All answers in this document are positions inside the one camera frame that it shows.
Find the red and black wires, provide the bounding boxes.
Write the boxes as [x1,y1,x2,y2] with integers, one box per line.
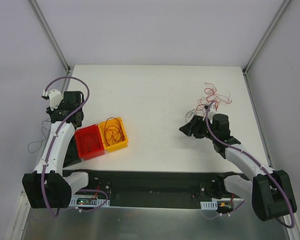
[186,81,233,120]

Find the brown wire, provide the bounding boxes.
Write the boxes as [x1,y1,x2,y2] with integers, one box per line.
[82,133,103,152]

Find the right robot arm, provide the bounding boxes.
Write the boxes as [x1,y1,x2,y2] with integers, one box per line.
[179,112,297,229]

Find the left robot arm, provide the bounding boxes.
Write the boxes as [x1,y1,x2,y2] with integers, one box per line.
[22,89,96,209]

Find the yellow plastic bin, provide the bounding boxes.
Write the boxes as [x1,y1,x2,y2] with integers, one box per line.
[98,117,129,153]

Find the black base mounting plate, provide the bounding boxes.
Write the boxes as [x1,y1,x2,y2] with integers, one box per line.
[77,169,235,209]

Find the red plastic bin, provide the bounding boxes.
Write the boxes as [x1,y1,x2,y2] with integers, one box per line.
[74,124,105,161]

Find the black plastic bin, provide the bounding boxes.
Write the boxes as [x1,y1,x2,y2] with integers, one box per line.
[63,142,81,168]

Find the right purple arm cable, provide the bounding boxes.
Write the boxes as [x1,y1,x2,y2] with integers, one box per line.
[202,99,297,230]

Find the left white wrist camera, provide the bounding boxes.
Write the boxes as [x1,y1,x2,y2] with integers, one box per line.
[41,89,63,111]

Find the right aluminium frame post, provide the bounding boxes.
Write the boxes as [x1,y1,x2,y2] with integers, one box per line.
[242,0,293,76]

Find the aluminium frame post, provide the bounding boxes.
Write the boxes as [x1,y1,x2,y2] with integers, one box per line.
[242,0,293,76]
[27,0,71,73]

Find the left aluminium frame post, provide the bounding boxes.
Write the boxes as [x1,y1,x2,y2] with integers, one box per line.
[27,0,71,73]

